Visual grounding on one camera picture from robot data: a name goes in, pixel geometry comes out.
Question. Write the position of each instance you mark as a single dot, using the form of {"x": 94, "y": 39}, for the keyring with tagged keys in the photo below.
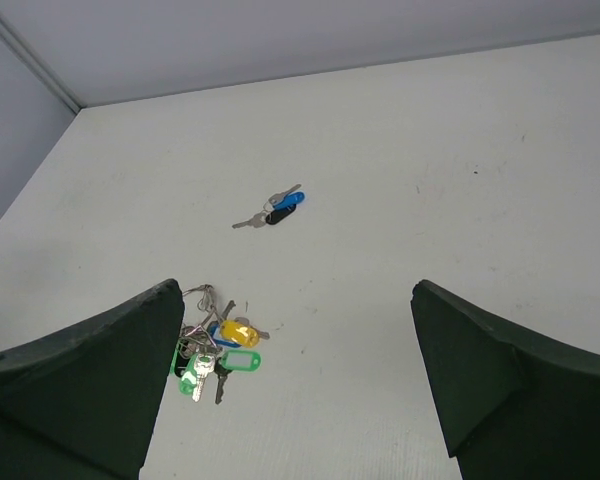
{"x": 202, "y": 353}

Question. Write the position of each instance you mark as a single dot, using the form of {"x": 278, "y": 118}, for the blue tagged key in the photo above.
{"x": 287, "y": 198}

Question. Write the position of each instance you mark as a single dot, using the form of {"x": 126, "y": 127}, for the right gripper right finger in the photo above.
{"x": 512, "y": 403}

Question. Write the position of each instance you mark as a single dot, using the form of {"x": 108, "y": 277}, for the yellow tagged key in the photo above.
{"x": 240, "y": 331}

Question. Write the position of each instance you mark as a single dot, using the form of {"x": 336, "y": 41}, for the black tagged key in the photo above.
{"x": 265, "y": 218}

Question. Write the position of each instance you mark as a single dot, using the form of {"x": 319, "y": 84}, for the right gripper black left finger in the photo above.
{"x": 82, "y": 402}

